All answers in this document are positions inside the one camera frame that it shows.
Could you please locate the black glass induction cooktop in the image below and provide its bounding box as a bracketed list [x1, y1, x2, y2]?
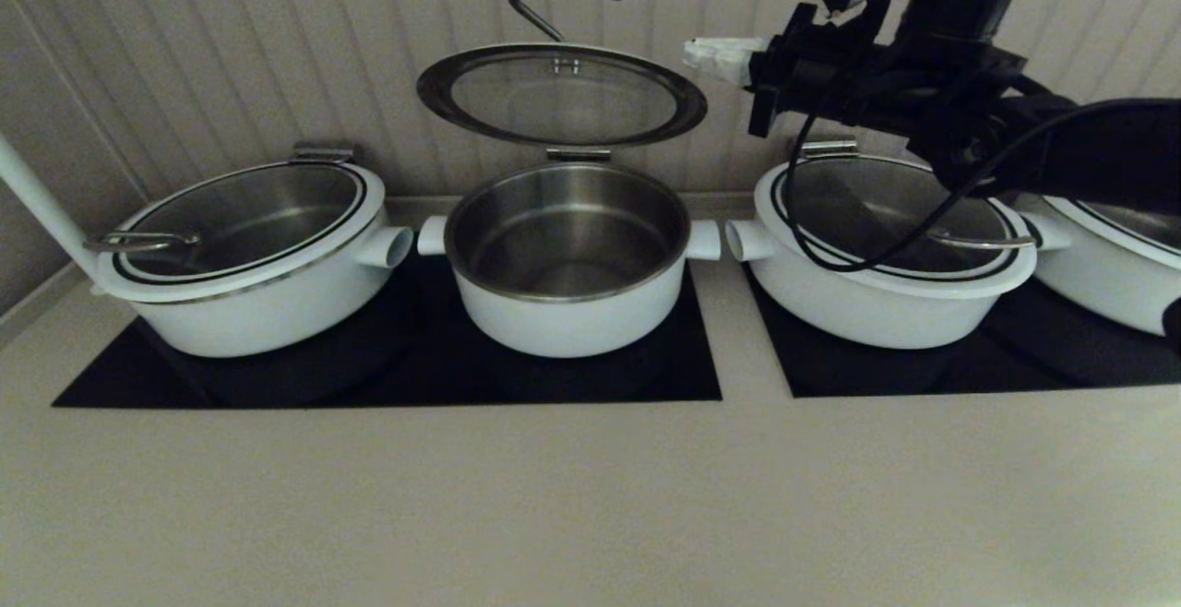
[53, 252, 722, 408]
[743, 266, 1181, 398]

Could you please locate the white round pole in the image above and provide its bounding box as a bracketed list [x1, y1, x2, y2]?
[0, 132, 102, 280]

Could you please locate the white steel-lined pot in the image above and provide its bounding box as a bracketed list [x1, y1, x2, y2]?
[90, 141, 414, 359]
[1013, 192, 1181, 339]
[724, 137, 1039, 351]
[417, 146, 722, 359]

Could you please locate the long black right gripper cable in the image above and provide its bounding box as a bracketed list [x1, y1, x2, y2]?
[782, 98, 1181, 274]

